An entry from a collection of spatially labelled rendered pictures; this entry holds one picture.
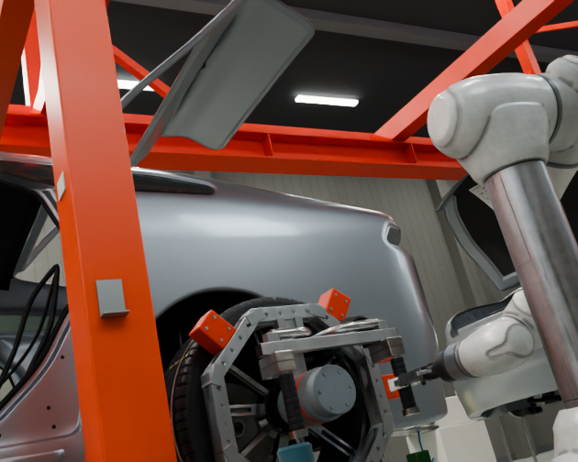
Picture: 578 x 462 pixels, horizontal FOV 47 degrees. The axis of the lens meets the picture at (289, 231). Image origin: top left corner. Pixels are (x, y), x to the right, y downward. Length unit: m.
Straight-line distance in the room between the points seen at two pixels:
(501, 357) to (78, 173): 1.07
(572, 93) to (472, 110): 0.20
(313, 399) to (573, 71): 0.98
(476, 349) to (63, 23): 1.35
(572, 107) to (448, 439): 6.68
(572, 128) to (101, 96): 1.17
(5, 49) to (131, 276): 1.75
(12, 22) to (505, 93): 2.29
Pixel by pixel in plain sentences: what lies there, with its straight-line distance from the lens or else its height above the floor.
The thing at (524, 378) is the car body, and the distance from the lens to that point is 4.37.
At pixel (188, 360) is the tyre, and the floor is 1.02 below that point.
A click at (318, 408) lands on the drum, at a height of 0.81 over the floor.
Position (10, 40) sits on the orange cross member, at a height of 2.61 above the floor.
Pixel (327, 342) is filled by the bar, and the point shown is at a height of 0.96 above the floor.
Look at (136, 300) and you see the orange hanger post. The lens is 1.62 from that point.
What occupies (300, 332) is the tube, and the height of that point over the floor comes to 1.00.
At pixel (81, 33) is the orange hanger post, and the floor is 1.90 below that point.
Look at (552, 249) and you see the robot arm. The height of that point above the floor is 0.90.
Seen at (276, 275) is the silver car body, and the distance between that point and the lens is 2.43.
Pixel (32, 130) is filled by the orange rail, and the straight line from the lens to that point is 4.82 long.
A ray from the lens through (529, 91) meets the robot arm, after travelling 1.17.
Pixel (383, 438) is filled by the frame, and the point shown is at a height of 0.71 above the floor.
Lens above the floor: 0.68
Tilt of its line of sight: 20 degrees up
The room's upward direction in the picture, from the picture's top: 13 degrees counter-clockwise
